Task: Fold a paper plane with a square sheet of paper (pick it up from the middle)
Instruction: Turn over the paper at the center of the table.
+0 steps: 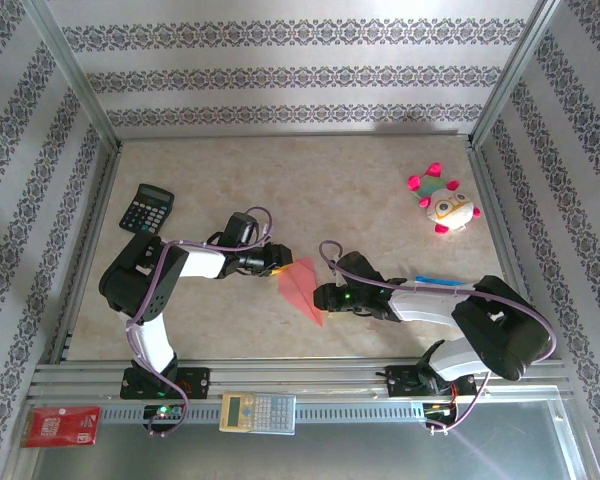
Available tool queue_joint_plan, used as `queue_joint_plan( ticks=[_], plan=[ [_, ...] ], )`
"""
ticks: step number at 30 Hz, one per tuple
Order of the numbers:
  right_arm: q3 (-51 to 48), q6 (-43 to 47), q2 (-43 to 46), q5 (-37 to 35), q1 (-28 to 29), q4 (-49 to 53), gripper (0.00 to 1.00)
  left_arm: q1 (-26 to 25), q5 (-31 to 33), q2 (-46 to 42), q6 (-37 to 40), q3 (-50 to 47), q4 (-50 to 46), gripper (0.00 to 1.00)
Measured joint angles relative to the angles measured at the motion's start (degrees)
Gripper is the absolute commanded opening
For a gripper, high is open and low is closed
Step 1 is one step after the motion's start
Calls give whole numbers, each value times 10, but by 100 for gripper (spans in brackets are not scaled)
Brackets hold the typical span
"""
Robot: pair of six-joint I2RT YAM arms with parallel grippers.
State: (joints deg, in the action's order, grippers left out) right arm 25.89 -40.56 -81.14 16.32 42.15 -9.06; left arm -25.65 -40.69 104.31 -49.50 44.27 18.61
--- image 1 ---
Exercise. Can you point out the pink paper sheet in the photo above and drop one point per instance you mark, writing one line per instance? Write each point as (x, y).
(300, 287)

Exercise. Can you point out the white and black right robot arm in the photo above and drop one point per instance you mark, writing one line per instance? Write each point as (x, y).
(505, 330)

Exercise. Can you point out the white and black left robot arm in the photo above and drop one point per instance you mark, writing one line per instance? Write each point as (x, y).
(140, 280)

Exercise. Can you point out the grey metal sheet panel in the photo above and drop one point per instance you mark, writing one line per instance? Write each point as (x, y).
(330, 455)

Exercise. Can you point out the blue and white packet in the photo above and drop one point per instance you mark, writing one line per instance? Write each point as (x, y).
(440, 281)

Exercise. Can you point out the black desk calculator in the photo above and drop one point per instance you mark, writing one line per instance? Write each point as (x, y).
(147, 207)

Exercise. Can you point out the white and pink plush toy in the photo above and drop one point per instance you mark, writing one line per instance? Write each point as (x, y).
(450, 210)

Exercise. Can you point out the beige scientific calculator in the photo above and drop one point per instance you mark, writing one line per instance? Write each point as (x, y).
(257, 412)

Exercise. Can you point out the red card packet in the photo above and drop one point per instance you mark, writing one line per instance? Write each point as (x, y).
(60, 426)

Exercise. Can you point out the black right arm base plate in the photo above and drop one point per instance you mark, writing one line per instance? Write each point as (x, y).
(400, 382)

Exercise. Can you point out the thin aluminium wall rail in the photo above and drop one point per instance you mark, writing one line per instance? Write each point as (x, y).
(290, 136)

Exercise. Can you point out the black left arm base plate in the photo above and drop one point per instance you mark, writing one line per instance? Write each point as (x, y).
(200, 382)

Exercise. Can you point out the aluminium side rail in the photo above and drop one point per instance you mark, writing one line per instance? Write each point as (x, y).
(87, 250)
(505, 250)

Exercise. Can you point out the aluminium frame post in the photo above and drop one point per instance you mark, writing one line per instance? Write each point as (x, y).
(70, 70)
(515, 70)

